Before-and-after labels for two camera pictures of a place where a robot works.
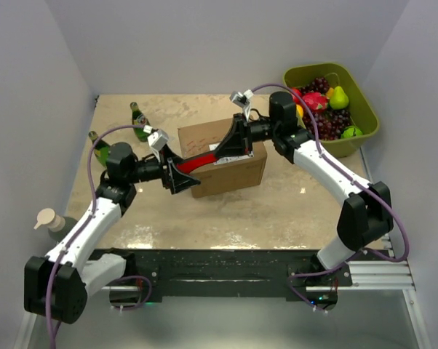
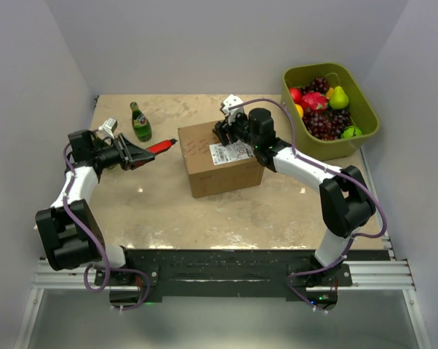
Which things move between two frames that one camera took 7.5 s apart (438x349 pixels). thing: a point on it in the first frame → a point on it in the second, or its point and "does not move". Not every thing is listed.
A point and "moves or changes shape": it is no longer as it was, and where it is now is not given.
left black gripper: (176, 181) → (131, 156)
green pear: (338, 100) does not move
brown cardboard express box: (205, 138) does not move
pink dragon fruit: (316, 100) does not move
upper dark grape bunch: (320, 84) does not move
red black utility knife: (186, 166) moves or changes shape
